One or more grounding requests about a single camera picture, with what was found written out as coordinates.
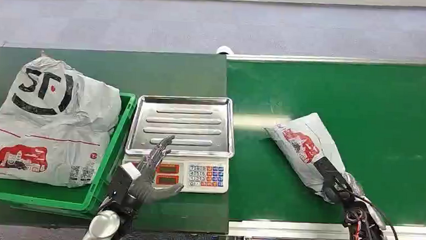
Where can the dark right robot hand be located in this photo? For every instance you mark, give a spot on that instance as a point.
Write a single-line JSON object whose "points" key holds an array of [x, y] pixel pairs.
{"points": [[335, 182]]}

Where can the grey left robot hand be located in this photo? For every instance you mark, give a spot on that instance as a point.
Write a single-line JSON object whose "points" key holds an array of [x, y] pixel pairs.
{"points": [[144, 188]]}

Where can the small grey parcel bag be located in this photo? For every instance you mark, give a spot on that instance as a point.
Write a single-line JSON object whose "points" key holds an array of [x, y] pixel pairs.
{"points": [[302, 149]]}

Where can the large grey parcel bag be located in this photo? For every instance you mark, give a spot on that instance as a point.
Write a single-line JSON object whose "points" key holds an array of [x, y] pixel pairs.
{"points": [[52, 125]]}

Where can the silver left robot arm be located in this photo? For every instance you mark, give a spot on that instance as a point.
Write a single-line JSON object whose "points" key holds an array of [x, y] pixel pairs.
{"points": [[102, 226]]}

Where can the green plastic crate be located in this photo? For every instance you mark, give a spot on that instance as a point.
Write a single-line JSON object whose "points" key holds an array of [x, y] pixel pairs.
{"points": [[117, 136]]}

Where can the white electronic scale body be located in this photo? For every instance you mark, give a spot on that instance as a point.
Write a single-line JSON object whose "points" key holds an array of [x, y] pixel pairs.
{"points": [[202, 175]]}

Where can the green conveyor belt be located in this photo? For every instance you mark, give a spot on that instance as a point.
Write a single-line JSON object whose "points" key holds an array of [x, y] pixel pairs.
{"points": [[362, 123]]}

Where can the steel scale tray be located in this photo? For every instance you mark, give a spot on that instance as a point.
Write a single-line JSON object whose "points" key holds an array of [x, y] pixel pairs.
{"points": [[183, 125]]}

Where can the white round object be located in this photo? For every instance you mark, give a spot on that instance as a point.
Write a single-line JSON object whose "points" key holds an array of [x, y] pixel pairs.
{"points": [[224, 50]]}

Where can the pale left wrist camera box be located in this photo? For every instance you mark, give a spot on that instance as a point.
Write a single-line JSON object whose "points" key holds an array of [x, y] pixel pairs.
{"points": [[122, 182]]}

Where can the silver conveyor frame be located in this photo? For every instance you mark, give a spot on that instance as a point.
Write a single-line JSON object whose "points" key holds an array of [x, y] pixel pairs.
{"points": [[302, 230]]}

